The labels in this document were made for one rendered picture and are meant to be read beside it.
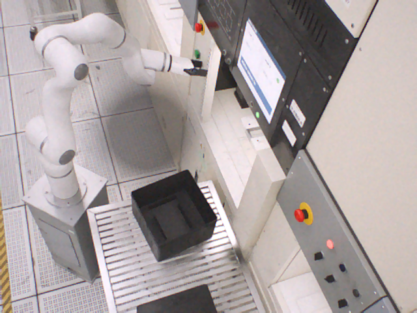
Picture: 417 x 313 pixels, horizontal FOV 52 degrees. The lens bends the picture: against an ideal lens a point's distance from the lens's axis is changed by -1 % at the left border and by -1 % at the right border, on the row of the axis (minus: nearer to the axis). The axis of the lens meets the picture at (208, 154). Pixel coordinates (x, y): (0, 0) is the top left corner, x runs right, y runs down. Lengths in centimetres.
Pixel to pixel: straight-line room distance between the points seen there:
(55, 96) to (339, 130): 96
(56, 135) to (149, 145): 154
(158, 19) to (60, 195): 129
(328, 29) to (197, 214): 116
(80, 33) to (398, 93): 102
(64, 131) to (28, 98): 187
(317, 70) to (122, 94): 248
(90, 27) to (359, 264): 109
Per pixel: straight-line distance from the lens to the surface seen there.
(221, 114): 220
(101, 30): 153
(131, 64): 173
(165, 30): 267
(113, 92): 346
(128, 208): 199
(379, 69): 95
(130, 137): 317
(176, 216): 196
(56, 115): 163
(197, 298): 173
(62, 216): 200
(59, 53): 148
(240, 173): 199
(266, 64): 135
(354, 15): 98
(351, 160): 108
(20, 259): 281
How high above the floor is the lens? 251
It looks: 54 degrees down
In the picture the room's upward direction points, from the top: 11 degrees clockwise
